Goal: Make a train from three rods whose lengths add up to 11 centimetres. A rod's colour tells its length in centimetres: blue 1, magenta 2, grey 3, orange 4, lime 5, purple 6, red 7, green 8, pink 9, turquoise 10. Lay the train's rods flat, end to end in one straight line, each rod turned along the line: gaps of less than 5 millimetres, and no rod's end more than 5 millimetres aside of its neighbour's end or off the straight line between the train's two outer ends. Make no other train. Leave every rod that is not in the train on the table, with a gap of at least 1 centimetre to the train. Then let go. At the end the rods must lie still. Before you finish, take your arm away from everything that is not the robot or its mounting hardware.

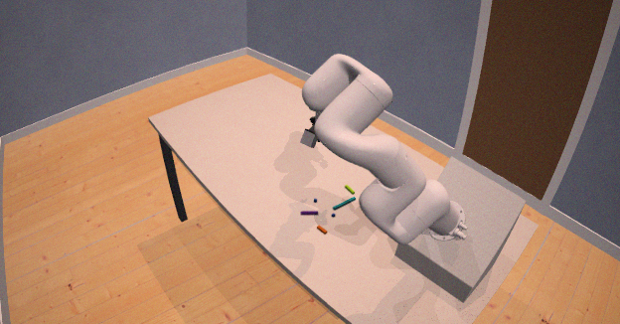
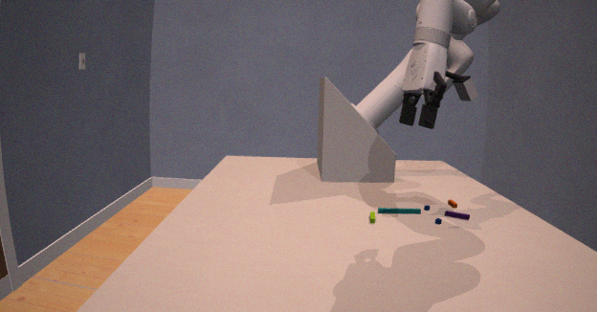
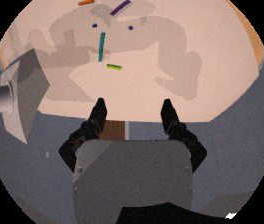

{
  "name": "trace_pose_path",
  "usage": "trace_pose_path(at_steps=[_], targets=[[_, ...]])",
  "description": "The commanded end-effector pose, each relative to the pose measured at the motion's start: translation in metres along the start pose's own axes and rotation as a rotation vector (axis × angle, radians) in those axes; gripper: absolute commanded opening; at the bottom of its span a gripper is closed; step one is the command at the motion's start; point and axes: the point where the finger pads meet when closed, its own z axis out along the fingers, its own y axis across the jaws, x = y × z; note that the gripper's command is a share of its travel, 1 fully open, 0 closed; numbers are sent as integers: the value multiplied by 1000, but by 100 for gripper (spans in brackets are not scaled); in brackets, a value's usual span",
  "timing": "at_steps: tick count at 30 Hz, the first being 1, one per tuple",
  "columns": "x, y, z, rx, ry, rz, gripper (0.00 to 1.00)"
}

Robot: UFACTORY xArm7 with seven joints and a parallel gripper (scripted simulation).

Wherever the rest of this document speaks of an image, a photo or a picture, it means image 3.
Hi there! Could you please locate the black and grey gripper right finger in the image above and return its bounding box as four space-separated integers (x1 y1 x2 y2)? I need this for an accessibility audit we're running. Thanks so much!
160 99 207 173

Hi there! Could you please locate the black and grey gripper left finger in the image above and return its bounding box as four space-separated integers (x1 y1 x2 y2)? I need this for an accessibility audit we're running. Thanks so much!
59 98 107 173

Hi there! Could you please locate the purple rod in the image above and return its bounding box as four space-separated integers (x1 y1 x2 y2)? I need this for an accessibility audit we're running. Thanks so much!
110 0 131 16

